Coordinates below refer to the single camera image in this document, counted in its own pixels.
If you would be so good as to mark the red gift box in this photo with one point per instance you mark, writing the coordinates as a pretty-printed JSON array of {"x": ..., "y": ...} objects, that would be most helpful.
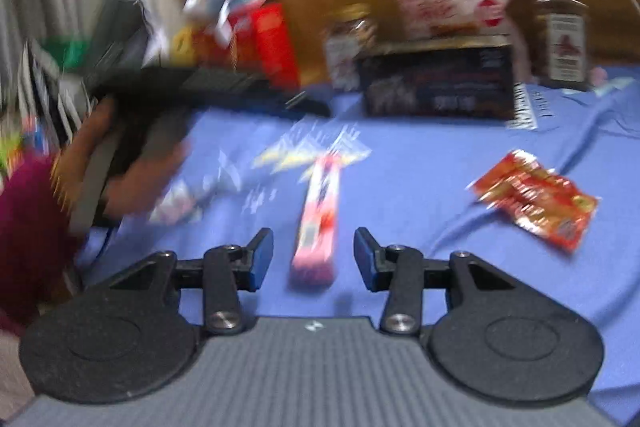
[{"x": 272, "y": 42}]

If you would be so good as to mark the brown padded headboard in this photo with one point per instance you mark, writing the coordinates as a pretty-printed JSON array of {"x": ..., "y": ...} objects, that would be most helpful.
[{"x": 615, "y": 7}]

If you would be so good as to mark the pink carton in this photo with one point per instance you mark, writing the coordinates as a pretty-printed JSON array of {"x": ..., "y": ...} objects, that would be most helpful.
[{"x": 315, "y": 232}]

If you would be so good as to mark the red foil snack packet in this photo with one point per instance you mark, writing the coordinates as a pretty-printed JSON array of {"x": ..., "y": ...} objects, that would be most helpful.
[{"x": 535, "y": 199}]

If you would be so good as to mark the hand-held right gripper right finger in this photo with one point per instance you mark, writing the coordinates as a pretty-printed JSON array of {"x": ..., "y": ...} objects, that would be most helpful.
[{"x": 365, "y": 257}]

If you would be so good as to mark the clear jar of dark nuts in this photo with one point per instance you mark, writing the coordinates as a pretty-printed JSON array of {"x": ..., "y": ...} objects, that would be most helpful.
[{"x": 560, "y": 42}]

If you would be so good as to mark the blue printed bed sheet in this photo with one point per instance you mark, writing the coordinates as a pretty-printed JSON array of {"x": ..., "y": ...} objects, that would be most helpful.
[{"x": 425, "y": 157}]

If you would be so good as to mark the clear jar of pale nuts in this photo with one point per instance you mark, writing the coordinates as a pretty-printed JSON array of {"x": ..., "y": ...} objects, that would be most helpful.
[{"x": 345, "y": 47}]

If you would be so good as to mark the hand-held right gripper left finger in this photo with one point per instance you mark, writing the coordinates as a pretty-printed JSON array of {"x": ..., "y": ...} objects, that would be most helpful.
[{"x": 262, "y": 257}]

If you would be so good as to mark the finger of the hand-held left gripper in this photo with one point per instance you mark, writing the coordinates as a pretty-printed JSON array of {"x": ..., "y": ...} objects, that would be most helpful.
[{"x": 295, "y": 104}]

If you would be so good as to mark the person's left hand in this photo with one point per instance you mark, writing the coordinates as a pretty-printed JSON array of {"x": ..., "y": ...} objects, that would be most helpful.
[{"x": 145, "y": 187}]

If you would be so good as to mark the green box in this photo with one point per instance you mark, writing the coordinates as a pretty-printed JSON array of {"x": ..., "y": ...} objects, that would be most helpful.
[{"x": 65, "y": 52}]

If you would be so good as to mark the person's left forearm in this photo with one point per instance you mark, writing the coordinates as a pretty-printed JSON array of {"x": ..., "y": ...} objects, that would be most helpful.
[{"x": 30, "y": 232}]

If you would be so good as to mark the yellow duck plush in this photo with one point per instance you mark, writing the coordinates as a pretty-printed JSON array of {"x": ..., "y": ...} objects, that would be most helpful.
[{"x": 184, "y": 42}]

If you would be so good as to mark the black printed box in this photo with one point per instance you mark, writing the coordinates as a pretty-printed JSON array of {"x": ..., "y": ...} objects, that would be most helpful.
[{"x": 435, "y": 82}]

